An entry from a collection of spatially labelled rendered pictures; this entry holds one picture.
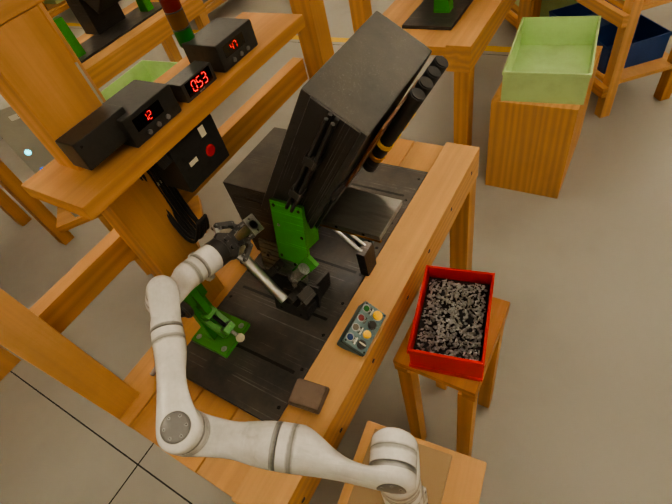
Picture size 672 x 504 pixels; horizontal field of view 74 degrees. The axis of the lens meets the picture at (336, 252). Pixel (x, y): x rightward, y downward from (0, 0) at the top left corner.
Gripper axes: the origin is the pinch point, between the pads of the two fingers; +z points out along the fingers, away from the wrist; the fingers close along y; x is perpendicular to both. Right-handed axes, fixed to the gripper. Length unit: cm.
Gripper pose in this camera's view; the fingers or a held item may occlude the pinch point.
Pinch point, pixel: (247, 229)
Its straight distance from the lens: 127.6
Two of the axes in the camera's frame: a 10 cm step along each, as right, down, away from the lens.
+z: 5.2, -5.3, 6.7
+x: -5.8, 3.6, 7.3
